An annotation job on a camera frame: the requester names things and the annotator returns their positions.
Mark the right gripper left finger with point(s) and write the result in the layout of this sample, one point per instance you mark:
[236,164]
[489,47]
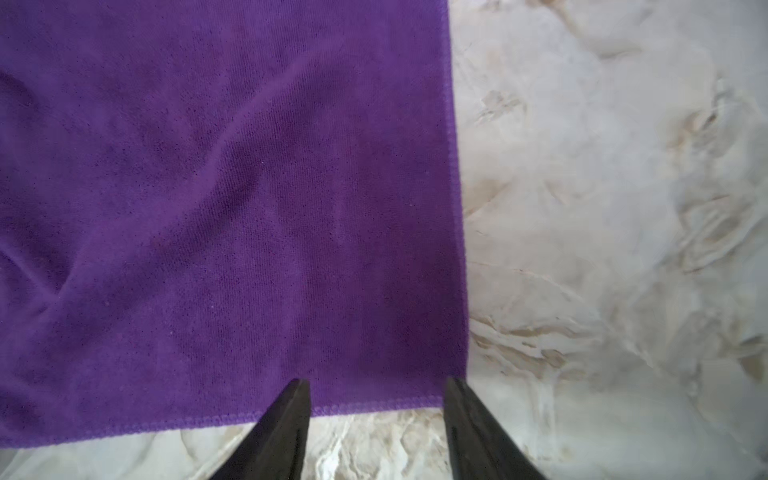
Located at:
[275,448]

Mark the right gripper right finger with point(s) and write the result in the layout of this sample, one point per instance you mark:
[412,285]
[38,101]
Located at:
[479,448]

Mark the purple square dishcloth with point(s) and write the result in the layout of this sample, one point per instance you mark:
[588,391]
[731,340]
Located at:
[203,200]

